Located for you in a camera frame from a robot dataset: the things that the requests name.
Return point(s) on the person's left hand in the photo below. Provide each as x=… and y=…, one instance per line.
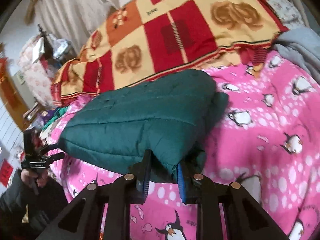
x=29, y=176

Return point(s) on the grey cloth on bed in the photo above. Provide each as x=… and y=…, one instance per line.
x=301, y=47

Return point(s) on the green quilted puffer jacket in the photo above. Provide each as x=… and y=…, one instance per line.
x=170, y=116

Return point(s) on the beige curtain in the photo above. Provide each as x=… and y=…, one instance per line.
x=74, y=20

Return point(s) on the red yellow rose blanket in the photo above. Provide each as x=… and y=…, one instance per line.
x=147, y=39

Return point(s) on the green purple clothes pile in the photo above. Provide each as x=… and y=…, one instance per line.
x=46, y=118

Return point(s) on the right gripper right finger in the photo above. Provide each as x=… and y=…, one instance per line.
x=225, y=211

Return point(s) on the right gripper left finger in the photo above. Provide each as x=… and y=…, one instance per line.
x=103, y=212

